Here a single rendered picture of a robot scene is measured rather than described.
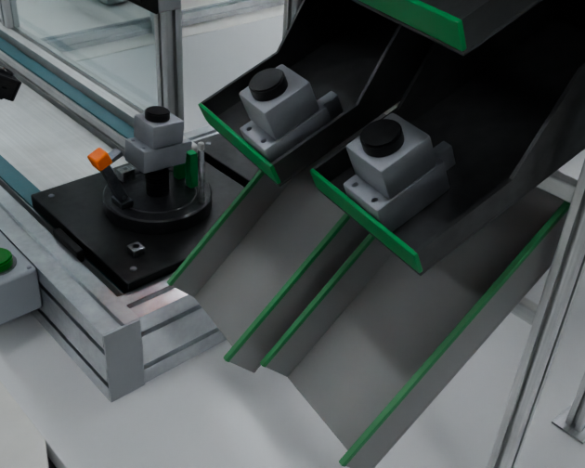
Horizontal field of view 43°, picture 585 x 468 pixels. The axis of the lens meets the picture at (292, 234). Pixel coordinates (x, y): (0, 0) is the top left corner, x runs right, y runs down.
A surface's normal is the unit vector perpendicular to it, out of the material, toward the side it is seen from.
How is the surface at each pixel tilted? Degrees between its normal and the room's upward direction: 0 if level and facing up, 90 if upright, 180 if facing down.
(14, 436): 0
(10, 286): 90
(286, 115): 90
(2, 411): 0
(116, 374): 90
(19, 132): 0
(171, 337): 90
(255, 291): 45
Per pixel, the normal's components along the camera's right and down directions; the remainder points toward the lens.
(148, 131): -0.73, 0.27
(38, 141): 0.06, -0.83
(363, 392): -0.56, -0.40
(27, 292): 0.66, 0.45
